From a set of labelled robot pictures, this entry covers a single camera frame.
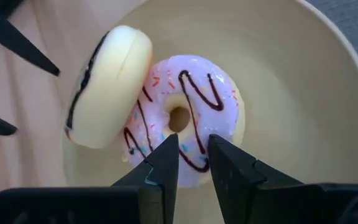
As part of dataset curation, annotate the large chocolate iced donut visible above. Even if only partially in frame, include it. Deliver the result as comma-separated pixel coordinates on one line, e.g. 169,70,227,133
64,24,154,149

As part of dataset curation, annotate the cream plate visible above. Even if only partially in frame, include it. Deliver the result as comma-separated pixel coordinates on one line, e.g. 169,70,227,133
61,0,358,224

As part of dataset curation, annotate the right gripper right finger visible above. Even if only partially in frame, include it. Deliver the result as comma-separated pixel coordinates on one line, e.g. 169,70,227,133
208,134,319,224

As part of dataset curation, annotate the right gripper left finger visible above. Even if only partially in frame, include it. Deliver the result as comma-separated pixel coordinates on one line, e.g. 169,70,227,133
112,134,180,224

